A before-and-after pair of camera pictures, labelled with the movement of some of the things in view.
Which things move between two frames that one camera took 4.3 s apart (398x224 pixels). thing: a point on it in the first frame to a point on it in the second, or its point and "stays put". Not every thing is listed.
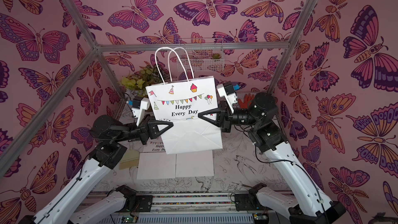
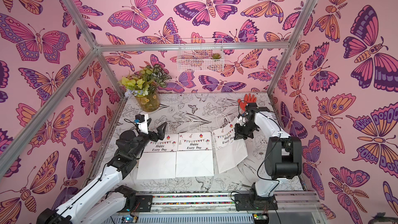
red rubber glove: x=247 y=101 stays put
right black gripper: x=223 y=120 to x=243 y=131
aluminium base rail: x=189 y=208 stays put
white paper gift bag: x=154 y=163 stays put
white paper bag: x=196 y=164 stays put
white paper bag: x=180 y=100 to x=229 y=151
